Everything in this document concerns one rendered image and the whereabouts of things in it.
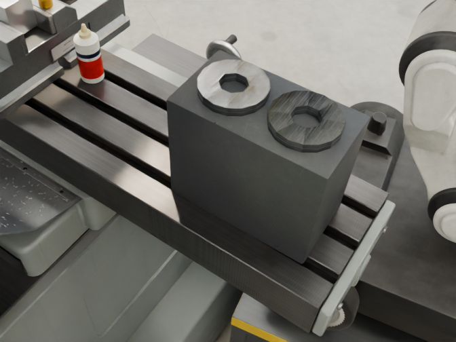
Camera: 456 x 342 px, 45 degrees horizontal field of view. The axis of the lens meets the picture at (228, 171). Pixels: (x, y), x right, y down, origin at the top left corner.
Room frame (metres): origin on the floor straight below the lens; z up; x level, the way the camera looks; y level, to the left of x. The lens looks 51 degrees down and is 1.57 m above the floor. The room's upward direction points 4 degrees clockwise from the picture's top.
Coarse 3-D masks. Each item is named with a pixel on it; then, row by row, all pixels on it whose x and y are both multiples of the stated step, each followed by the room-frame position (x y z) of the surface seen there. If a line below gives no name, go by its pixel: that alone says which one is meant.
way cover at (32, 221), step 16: (0, 160) 0.57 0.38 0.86; (16, 160) 0.58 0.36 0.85; (0, 176) 0.53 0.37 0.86; (16, 176) 0.54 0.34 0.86; (32, 176) 0.54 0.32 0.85; (0, 192) 0.50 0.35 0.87; (16, 192) 0.50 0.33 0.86; (32, 192) 0.51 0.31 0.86; (48, 192) 0.51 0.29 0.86; (64, 192) 0.52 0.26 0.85; (0, 208) 0.46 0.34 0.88; (16, 208) 0.47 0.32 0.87; (32, 208) 0.47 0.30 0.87; (48, 208) 0.48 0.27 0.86; (64, 208) 0.48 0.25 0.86; (0, 224) 0.41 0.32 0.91; (16, 224) 0.43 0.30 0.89; (32, 224) 0.44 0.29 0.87
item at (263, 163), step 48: (192, 96) 0.49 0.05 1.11; (240, 96) 0.48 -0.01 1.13; (288, 96) 0.49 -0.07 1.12; (192, 144) 0.46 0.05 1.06; (240, 144) 0.43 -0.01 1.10; (288, 144) 0.42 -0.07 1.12; (336, 144) 0.43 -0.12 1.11; (192, 192) 0.46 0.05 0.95; (240, 192) 0.42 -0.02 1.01; (288, 192) 0.39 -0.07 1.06; (336, 192) 0.43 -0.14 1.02; (288, 240) 0.39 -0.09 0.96
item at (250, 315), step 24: (240, 312) 0.54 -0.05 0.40; (264, 312) 0.55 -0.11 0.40; (240, 336) 0.52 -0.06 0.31; (264, 336) 0.50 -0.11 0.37; (288, 336) 0.50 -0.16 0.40; (312, 336) 0.50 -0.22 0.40; (336, 336) 0.50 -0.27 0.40; (360, 336) 0.51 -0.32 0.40; (384, 336) 0.51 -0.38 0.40; (408, 336) 0.52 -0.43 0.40
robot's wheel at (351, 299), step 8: (352, 288) 0.54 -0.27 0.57; (352, 296) 0.52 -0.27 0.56; (344, 304) 0.50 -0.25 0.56; (352, 304) 0.51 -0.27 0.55; (336, 312) 0.52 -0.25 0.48; (344, 312) 0.50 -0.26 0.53; (352, 312) 0.50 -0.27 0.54; (336, 320) 0.50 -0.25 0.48; (344, 320) 0.50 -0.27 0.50; (352, 320) 0.49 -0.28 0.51; (328, 328) 0.51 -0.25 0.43; (336, 328) 0.50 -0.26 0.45
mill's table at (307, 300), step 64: (128, 64) 0.76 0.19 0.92; (0, 128) 0.62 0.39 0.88; (64, 128) 0.59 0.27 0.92; (128, 128) 0.60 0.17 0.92; (128, 192) 0.48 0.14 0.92; (384, 192) 0.51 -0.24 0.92; (192, 256) 0.42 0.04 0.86; (256, 256) 0.38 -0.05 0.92; (320, 256) 0.39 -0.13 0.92; (320, 320) 0.31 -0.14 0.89
